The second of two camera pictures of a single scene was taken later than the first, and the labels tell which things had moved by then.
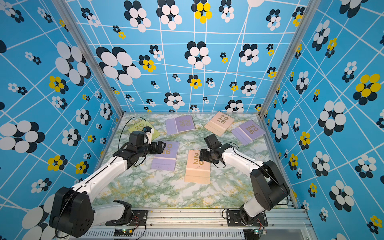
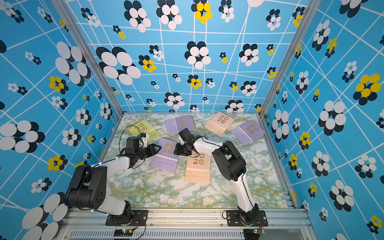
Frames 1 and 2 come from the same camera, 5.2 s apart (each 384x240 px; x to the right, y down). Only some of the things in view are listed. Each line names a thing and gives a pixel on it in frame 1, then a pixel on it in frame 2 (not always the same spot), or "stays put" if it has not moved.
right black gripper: (202, 155) to (177, 151)
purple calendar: (166, 160) stays put
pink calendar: (197, 171) stays put
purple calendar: (179, 124) stays put
